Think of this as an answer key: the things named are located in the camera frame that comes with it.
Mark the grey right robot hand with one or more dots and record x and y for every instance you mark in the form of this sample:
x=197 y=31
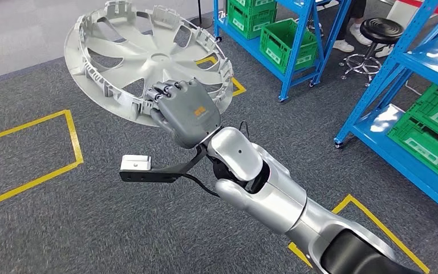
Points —
x=192 y=113

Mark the silver plastic wheel hubcap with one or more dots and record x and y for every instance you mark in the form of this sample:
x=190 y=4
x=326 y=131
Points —
x=158 y=58

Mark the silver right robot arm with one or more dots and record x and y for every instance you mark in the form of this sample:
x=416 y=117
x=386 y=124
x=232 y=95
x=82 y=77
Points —
x=279 y=200

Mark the blue metal shelf rack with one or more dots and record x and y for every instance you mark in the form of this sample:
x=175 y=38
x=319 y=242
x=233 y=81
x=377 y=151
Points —
x=243 y=51
x=404 y=166

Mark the yellow floor tape square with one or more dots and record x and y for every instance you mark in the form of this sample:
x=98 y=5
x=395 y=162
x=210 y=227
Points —
x=240 y=86

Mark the person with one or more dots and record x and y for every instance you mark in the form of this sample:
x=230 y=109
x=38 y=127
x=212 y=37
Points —
x=349 y=19

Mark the black stool with chrome base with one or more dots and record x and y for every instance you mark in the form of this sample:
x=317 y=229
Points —
x=381 y=30

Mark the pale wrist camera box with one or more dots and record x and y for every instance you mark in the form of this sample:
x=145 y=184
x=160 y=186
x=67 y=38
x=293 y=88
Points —
x=136 y=162

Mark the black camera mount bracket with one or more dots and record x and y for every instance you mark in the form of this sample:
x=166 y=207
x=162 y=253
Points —
x=147 y=177

